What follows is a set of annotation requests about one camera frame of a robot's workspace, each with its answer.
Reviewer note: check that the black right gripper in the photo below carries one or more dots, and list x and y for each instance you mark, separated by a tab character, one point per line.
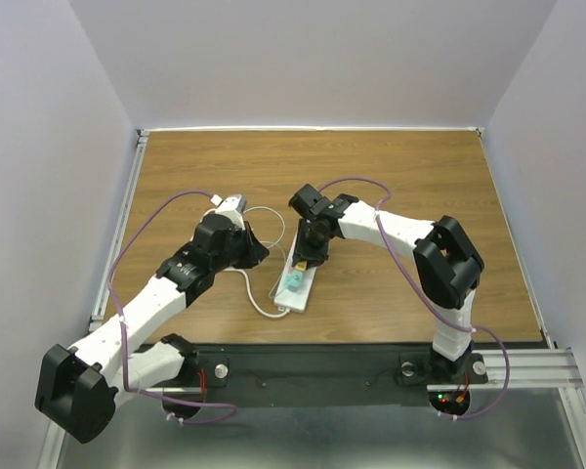
313	257

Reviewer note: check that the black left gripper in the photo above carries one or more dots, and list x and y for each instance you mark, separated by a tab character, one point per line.
255	251

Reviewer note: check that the white power strip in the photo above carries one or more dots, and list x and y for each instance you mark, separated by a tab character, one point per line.
288	301

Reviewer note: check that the yellow usb charger plug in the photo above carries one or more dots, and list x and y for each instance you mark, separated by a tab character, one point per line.
301	266

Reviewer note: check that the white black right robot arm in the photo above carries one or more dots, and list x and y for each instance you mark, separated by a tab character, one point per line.
437	259

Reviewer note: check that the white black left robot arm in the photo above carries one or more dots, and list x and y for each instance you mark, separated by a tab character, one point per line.
80	387

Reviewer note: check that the teal charger plug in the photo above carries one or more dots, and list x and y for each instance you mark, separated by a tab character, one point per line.
294	280

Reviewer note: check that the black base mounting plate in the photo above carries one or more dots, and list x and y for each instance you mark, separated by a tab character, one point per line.
317	375

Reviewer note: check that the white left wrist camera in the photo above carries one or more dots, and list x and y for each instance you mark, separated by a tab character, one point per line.
231	207

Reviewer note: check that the aluminium frame rail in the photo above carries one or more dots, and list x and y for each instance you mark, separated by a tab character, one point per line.
359	295

